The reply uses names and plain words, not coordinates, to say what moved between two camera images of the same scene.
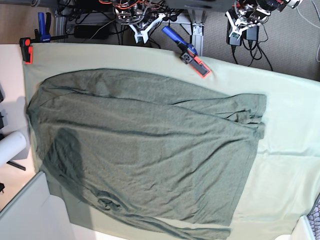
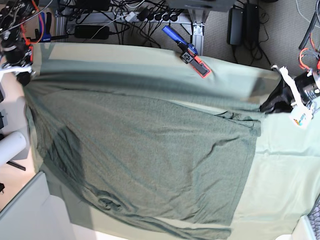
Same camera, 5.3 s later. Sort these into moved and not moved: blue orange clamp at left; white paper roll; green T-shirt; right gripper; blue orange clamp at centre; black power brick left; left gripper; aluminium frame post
Moved: green T-shirt; right gripper; left gripper
Not moved: blue orange clamp at centre; white paper roll; black power brick left; blue orange clamp at left; aluminium frame post
